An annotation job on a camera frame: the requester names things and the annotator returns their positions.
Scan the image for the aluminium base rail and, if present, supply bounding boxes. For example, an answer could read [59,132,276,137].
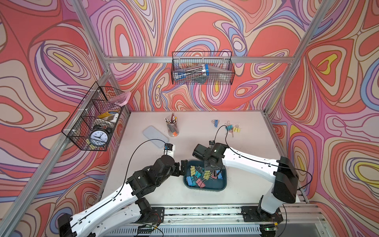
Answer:
[76,204,329,237]

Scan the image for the translucent blue box lid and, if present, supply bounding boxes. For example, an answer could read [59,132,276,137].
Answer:
[143,125,169,149]

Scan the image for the yellow white box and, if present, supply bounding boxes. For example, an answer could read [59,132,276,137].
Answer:
[97,111,119,123]

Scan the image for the black alarm clock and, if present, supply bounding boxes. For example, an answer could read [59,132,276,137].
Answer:
[89,125,113,147]

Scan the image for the clear cup with pens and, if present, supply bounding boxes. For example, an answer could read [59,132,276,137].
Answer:
[165,112,179,137]

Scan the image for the black wire basket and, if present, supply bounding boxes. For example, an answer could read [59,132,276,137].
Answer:
[61,83,124,152]
[171,50,235,85]

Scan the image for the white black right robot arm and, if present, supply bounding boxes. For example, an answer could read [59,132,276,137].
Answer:
[192,143,300,223]

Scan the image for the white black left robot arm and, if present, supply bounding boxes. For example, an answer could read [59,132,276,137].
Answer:
[58,155,188,237]

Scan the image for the pink binder clip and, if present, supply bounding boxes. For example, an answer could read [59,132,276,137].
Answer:
[196,178,205,188]
[210,170,218,179]

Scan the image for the black wire basket back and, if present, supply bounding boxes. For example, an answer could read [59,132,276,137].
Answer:
[171,50,235,85]

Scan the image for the dark teal storage tray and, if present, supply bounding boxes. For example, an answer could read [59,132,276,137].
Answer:
[183,160,227,192]

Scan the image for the clear tube with pens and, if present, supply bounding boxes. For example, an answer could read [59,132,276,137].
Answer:
[173,64,209,81]

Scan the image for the green yellow binder clip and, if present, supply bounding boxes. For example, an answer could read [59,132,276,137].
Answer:
[203,170,211,180]

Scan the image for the black wire basket left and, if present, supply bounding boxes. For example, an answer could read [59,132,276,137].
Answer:
[61,83,124,152]

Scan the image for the pink plastic item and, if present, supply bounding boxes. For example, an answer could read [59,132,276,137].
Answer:
[109,91,132,107]

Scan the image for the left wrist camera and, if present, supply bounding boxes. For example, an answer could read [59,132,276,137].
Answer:
[163,143,175,158]

